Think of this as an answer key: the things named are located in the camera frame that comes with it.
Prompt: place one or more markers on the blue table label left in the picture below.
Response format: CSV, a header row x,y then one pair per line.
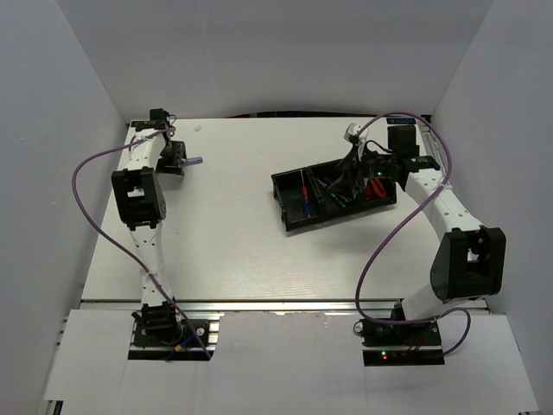
x,y
140,124

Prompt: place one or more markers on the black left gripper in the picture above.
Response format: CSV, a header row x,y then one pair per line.
x,y
179,153

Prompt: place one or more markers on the black green precision screwdriver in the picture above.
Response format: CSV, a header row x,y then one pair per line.
x,y
341,200

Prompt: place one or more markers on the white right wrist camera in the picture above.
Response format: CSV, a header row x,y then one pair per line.
x,y
354,134

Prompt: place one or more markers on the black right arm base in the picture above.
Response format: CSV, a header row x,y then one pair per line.
x,y
398,345

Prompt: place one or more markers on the blue table label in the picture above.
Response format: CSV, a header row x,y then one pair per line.
x,y
140,124
400,121

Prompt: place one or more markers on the red folding knife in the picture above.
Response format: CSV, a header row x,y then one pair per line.
x,y
374,189

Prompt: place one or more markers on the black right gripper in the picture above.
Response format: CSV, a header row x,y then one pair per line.
x,y
352,165

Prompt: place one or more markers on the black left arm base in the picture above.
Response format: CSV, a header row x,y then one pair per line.
x,y
161,334

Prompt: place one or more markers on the blue table label right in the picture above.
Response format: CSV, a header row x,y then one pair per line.
x,y
400,121

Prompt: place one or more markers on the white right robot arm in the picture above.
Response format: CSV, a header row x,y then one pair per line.
x,y
402,144

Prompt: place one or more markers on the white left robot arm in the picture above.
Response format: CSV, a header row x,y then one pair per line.
x,y
142,206

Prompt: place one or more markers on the blue handled screwdriver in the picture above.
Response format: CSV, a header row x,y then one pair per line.
x,y
306,203
192,161

